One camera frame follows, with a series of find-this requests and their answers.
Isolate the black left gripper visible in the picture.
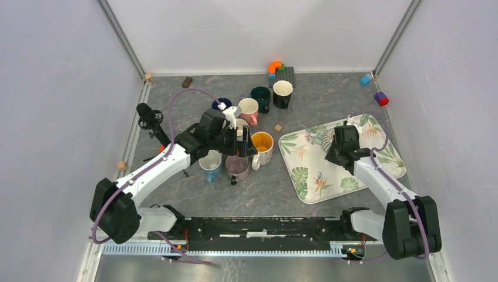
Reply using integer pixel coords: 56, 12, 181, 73
209, 124, 257, 157

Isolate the cream upside-down mug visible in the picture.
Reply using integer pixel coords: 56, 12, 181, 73
251, 132, 274, 170

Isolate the lilac mug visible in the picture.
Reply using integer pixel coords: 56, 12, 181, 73
225, 156, 250, 186

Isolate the pink mug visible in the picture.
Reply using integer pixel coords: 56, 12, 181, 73
238, 98, 259, 126

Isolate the light blue mug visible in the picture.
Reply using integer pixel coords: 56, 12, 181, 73
198, 150, 222, 184

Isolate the dark green mug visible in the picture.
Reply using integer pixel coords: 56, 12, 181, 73
249, 86, 271, 113

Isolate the dark blue mug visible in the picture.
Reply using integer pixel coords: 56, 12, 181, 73
211, 98, 233, 111

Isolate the black octagonal mug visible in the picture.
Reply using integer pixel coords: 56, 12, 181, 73
272, 80, 294, 109

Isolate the white striped mug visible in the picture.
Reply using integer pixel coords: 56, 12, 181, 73
321, 127, 335, 153

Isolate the white ribbed mug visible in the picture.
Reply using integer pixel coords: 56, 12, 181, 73
236, 118, 248, 137

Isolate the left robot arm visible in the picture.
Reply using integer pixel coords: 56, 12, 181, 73
89, 106, 257, 244

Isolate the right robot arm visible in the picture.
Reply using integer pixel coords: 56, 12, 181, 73
325, 123, 442, 260

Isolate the floral white tray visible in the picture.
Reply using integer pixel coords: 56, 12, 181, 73
278, 113, 406, 204

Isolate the purple and red block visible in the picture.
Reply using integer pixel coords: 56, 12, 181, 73
374, 92, 389, 107

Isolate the light blue block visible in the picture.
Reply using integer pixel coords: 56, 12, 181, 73
359, 73, 374, 85

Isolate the grey lego baseplate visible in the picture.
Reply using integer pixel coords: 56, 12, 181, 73
268, 66, 296, 88

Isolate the orange curved lego brick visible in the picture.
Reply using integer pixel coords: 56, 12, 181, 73
268, 61, 282, 73

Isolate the brown block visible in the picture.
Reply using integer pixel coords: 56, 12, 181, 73
181, 76, 193, 88

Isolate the wooden cube at corner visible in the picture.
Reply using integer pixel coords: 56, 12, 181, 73
144, 73, 153, 83

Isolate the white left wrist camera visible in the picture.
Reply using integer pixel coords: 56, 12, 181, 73
222, 106, 241, 129

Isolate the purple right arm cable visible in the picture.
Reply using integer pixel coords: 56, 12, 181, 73
348, 113, 430, 264

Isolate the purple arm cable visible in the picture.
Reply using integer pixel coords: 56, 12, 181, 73
91, 88, 227, 267
348, 113, 430, 264

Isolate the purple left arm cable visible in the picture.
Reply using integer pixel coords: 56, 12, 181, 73
91, 88, 227, 267

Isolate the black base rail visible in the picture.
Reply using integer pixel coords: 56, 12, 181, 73
164, 217, 374, 251

